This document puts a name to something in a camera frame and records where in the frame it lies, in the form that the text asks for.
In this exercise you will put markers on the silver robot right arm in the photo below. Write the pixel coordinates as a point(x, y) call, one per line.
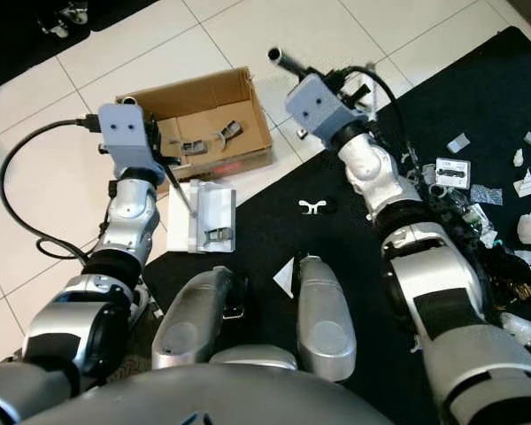
point(376, 173)

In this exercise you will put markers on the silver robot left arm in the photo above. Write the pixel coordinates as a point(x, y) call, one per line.
point(137, 212)

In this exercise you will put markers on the large black foam floor mat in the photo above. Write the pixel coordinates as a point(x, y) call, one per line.
point(265, 230)

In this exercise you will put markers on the dark chair floor mat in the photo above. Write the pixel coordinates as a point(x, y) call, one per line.
point(9, 53)

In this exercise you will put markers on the white plastic hook clip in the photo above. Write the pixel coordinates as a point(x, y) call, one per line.
point(192, 146)

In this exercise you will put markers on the brown cardboard box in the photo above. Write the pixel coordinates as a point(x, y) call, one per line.
point(199, 108)

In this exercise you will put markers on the grey forked plastic clip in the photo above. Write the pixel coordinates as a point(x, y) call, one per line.
point(230, 135)

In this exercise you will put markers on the white plastic scrap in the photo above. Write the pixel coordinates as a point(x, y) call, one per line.
point(458, 142)

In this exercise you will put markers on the white black-printed card box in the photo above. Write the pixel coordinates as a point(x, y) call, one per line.
point(453, 168)

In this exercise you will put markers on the white winged plastic clip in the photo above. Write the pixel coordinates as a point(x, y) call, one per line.
point(312, 209)

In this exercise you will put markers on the silver robot left leg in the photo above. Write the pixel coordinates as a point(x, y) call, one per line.
point(195, 319)

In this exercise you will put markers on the silver robot leg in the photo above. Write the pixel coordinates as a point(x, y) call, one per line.
point(195, 319)
point(323, 319)

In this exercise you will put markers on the silver foil wrapper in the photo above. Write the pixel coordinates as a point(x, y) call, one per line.
point(485, 195)

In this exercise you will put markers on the white paper sheet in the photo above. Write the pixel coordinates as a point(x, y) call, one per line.
point(287, 279)

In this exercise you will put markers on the narrow white scrap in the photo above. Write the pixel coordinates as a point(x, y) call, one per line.
point(518, 158)

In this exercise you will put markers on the grey swivel chair caster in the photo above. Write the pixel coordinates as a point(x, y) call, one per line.
point(75, 13)

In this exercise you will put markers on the folded white paper piece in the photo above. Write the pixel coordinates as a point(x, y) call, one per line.
point(524, 186)

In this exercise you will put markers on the silver robot right leg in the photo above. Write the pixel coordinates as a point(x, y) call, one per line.
point(323, 319)

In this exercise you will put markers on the grey robot torso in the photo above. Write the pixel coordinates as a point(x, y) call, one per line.
point(248, 403)

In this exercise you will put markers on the grey-blue right wrist camera mount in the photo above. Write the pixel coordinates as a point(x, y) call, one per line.
point(319, 111)

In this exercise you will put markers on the grey-blue wrist camera mount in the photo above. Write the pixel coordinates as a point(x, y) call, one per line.
point(126, 133)
point(319, 111)

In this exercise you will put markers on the grey-blue left wrist camera mount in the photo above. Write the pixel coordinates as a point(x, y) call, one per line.
point(126, 133)

